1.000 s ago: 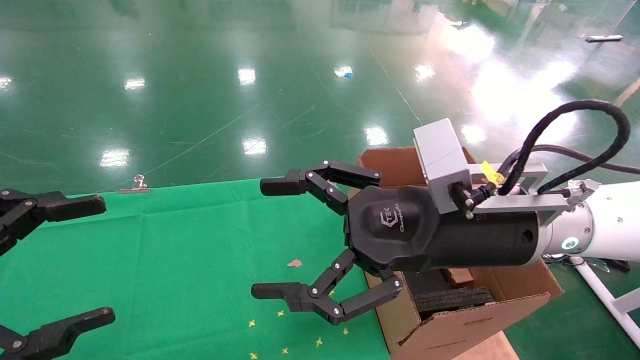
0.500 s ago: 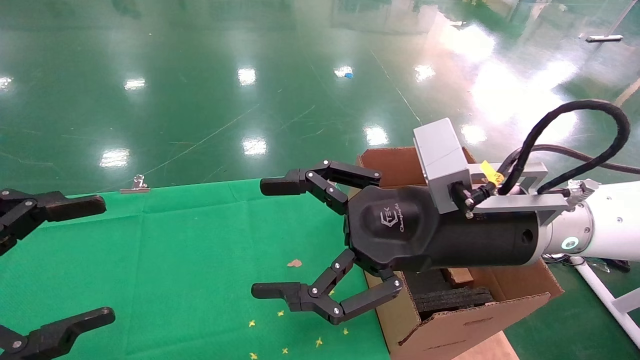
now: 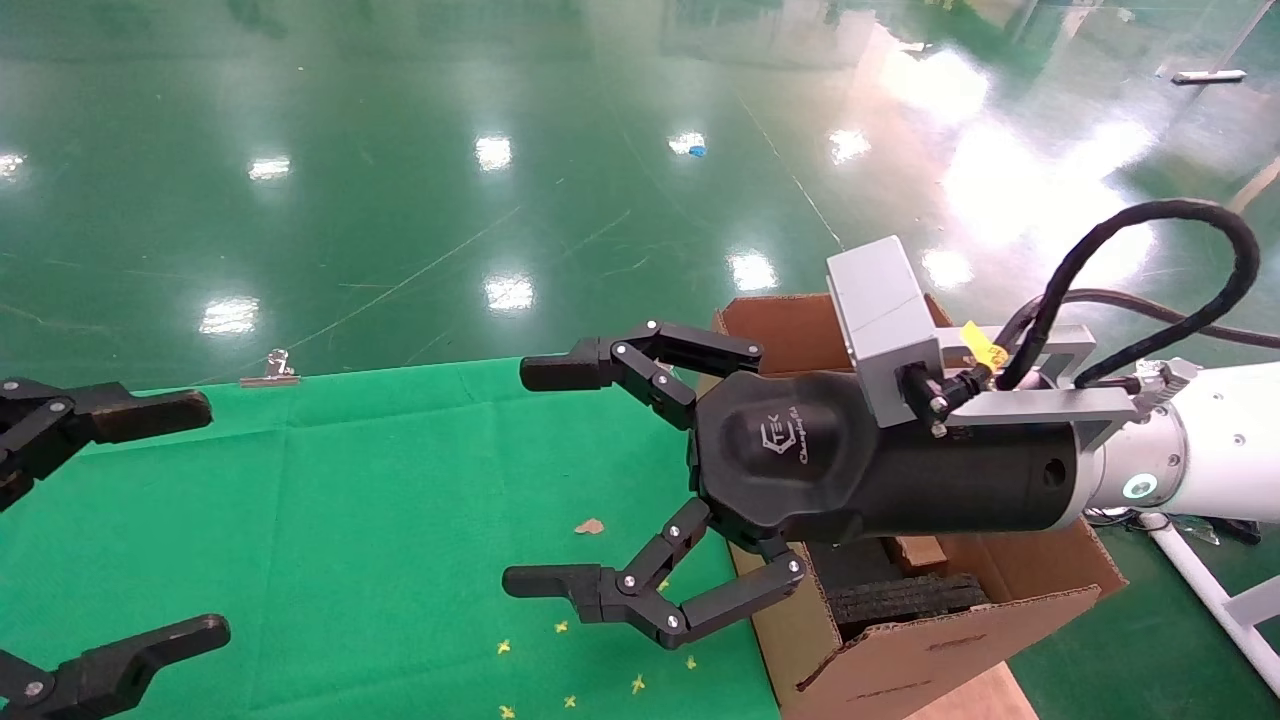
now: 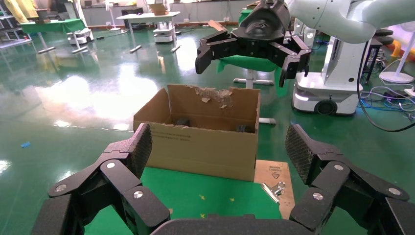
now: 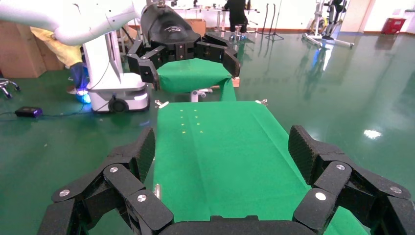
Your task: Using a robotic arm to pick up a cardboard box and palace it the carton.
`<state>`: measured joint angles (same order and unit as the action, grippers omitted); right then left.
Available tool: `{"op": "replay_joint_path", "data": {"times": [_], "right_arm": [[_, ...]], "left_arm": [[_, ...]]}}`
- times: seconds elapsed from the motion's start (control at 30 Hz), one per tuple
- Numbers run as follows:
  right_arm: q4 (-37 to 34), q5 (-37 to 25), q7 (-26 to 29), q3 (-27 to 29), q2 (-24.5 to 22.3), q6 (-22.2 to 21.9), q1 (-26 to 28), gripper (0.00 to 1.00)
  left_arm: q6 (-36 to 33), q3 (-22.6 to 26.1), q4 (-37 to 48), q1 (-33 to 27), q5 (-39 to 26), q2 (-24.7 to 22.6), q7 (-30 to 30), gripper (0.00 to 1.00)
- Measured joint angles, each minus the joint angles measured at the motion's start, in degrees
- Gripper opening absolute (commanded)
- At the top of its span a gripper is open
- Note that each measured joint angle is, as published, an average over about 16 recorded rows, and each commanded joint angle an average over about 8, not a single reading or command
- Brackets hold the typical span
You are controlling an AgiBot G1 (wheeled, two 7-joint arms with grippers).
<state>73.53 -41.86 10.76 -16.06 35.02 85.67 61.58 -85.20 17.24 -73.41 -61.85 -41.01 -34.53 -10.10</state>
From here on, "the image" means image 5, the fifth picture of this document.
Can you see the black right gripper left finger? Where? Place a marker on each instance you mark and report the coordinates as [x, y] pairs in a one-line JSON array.
[[126, 185]]

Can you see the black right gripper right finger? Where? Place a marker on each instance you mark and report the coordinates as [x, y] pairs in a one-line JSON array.
[[334, 181]]

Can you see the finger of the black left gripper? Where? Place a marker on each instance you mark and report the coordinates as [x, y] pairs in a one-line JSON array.
[[223, 53], [146, 63]]

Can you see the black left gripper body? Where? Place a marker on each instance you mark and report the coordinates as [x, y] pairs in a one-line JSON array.
[[168, 29]]

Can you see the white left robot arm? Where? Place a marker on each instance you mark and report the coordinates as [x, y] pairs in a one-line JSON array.
[[64, 16]]

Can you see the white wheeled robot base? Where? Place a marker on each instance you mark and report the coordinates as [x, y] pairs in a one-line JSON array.
[[126, 95]]

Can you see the large brown cardboard box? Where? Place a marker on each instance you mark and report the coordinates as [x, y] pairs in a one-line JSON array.
[[19, 48]]

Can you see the wheeled stool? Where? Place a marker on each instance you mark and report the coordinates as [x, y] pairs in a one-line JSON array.
[[238, 35]]

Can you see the green cloth covered table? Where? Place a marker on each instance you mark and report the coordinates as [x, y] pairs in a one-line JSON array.
[[194, 74]]

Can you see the person in black clothes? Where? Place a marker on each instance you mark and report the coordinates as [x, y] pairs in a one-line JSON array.
[[236, 13]]

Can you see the black tripod stand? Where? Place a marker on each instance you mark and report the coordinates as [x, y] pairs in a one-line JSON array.
[[272, 19]]

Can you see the person in yellow coat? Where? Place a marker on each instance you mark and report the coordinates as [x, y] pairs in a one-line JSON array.
[[61, 48]]

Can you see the green table cloth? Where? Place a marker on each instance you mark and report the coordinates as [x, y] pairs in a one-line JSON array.
[[227, 162]]

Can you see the white grey equipment stand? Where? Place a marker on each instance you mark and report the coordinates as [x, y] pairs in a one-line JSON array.
[[327, 22]]

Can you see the black power adapter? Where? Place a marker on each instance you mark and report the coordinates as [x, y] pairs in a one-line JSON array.
[[28, 112]]

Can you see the chrome office chair base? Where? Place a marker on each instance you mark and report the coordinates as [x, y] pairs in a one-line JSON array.
[[8, 86]]

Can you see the red cabinet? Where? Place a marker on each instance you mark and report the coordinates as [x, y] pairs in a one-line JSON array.
[[393, 26]]

